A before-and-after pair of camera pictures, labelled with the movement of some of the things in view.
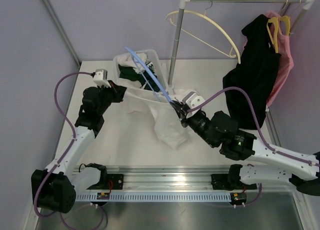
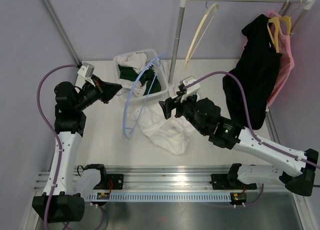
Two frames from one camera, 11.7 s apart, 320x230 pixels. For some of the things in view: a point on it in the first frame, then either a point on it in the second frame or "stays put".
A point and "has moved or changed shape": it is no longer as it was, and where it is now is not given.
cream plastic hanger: [231, 55] -> [216, 7]
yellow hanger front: [275, 21] stays put
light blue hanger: [136, 58] -> [137, 83]
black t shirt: [257, 72] stays put
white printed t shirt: [167, 121] has moved or changed shape
